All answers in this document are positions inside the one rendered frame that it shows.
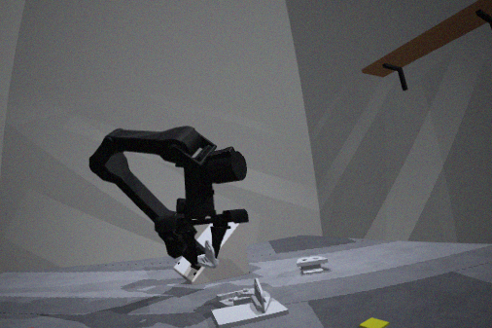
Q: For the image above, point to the yellow flat square plate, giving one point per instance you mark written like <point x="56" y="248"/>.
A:
<point x="374" y="323"/>

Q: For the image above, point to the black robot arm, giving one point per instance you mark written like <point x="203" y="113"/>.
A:
<point x="177" y="146"/>

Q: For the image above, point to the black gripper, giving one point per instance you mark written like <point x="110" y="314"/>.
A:
<point x="199" y="203"/>

